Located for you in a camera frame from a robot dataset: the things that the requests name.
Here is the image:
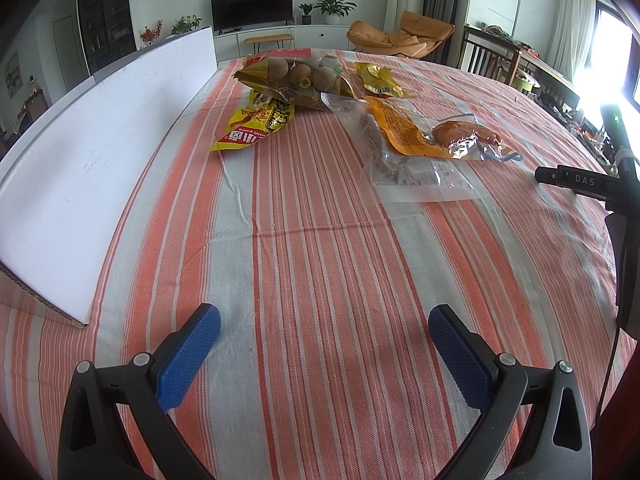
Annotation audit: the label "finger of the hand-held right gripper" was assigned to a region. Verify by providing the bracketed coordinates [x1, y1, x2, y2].
[535, 166, 621, 202]

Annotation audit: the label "dark display cabinet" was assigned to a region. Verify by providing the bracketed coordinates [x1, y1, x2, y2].
[76, 0, 138, 76]

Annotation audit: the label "clear bag of brown snacks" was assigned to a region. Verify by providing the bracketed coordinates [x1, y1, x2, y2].
[429, 114, 523, 163]

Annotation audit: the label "bushy green potted plant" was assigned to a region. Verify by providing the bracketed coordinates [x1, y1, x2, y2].
[171, 15, 203, 36]

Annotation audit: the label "bag of round brown nuts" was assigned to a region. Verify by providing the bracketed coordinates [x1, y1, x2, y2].
[235, 49, 358, 111]

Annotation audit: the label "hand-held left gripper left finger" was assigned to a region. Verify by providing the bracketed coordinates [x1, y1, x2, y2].
[57, 303, 222, 480]

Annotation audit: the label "white cardboard box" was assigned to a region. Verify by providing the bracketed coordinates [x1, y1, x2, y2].
[0, 26, 218, 331]

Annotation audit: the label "orange striped tablecloth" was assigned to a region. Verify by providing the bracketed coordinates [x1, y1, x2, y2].
[0, 47, 631, 480]

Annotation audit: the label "orange clear snack bag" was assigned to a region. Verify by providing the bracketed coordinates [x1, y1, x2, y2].
[325, 96, 483, 204]

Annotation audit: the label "white television cabinet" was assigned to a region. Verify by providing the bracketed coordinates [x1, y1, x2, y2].
[215, 24, 358, 61]

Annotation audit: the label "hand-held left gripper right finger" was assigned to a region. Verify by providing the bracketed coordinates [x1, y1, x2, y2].
[428, 304, 596, 480]

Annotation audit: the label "red flower plant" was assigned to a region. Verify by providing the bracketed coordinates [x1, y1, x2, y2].
[139, 20, 163, 47]

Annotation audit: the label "large green potted plant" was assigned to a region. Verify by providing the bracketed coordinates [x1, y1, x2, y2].
[312, 0, 357, 26]

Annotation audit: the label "small yellow snack packet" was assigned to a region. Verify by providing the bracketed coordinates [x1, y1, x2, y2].
[354, 61, 416, 100]

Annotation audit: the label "black television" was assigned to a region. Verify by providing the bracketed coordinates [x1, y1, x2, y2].
[210, 0, 294, 31]

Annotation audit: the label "dark wooden chair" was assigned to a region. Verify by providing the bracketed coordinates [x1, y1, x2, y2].
[459, 27, 523, 86]

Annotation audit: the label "orange lounge chair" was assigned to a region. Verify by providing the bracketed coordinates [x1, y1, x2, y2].
[346, 10, 455, 61]

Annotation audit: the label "framed wall picture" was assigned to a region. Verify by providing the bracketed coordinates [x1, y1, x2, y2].
[4, 51, 23, 98]

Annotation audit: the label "sheer window curtain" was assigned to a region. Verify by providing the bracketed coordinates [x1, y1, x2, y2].
[547, 0, 598, 78]

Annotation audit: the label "yellow snack packet red label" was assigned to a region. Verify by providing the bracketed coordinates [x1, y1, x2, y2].
[209, 119, 281, 153]

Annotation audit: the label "wooden stool black legs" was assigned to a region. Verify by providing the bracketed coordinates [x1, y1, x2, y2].
[243, 34, 294, 57]

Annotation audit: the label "cluttered dining table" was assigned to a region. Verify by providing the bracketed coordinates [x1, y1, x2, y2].
[480, 22, 621, 171]

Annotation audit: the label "black cable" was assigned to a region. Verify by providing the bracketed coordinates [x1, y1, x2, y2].
[592, 310, 632, 428]

